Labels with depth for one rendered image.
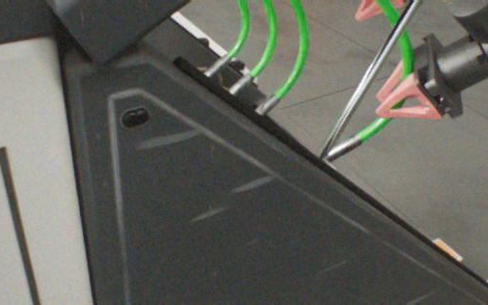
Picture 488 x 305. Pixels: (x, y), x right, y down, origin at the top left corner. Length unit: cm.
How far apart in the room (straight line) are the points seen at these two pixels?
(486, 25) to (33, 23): 49
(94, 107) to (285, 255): 20
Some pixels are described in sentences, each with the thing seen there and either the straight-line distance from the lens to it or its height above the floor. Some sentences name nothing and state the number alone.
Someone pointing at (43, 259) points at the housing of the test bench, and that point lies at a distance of 31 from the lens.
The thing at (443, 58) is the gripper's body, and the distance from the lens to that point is 71.
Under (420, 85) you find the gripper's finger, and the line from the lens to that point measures 69.
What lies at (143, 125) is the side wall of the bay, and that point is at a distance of 28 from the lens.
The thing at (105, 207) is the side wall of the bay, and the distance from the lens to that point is 30.
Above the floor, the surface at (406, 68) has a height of 126.
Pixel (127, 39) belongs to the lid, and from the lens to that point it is 24.
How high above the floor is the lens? 157
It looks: 35 degrees down
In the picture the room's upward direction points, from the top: 5 degrees clockwise
